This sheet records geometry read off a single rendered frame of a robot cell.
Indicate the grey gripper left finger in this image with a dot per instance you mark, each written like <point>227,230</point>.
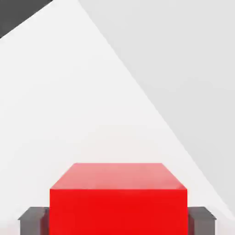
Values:
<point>33,222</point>

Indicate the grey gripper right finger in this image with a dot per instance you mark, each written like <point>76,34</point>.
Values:
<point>202,222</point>

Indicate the small red cube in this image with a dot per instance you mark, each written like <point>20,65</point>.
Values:
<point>118,209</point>

